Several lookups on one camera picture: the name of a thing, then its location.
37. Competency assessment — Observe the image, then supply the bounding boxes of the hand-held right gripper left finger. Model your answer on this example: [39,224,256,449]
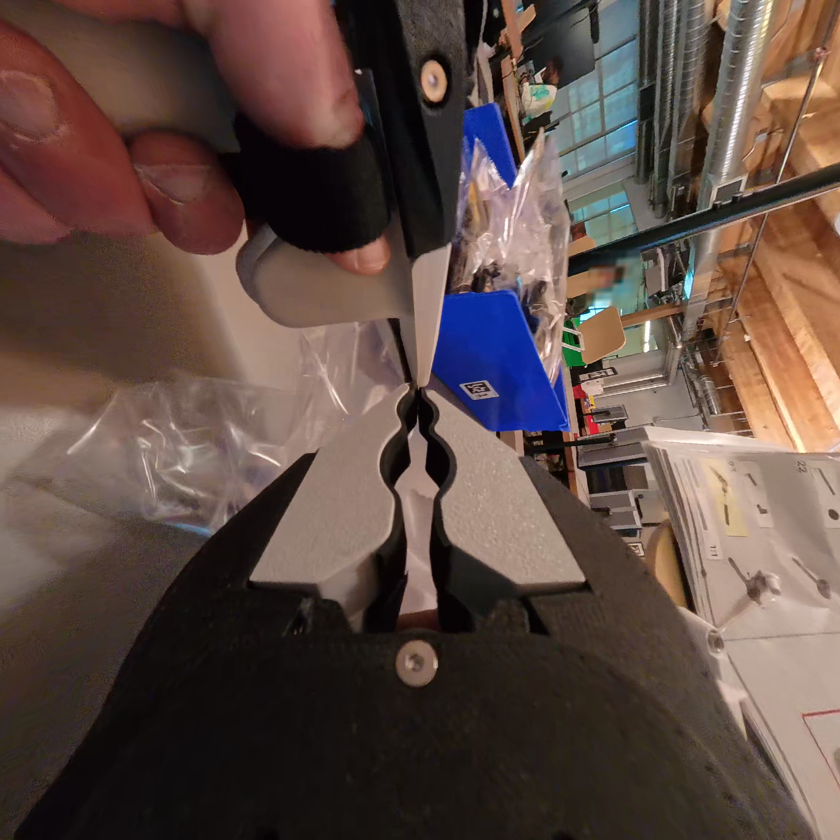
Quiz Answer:
[248,384,416,632]

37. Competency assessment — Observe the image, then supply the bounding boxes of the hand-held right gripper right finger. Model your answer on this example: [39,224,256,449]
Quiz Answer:
[417,384,588,634]

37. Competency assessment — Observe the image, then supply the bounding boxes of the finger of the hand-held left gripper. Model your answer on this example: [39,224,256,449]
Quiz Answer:
[390,244,455,387]

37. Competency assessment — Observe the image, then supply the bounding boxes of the clear plastic bag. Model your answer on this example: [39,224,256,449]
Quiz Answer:
[13,315,414,536]

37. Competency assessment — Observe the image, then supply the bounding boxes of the person's left hand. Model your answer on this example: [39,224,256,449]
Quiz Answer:
[0,0,392,277]

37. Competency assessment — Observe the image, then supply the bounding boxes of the blue plastic bin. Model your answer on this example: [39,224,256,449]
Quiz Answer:
[430,101,572,434]

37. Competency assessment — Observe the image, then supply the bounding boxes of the clear bag of small parts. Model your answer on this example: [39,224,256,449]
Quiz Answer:
[449,128,571,382]

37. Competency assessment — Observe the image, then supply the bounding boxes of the pale wooden chair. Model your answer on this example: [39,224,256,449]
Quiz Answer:
[577,305,626,366]

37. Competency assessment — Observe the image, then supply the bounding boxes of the white instruction booklet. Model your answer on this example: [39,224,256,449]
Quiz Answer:
[642,425,840,643]

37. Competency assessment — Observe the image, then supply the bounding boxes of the black metal pole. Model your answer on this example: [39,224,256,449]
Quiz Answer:
[567,164,840,277]

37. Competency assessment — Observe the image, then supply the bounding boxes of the silver ventilation duct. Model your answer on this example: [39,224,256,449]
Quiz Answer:
[682,0,775,342]

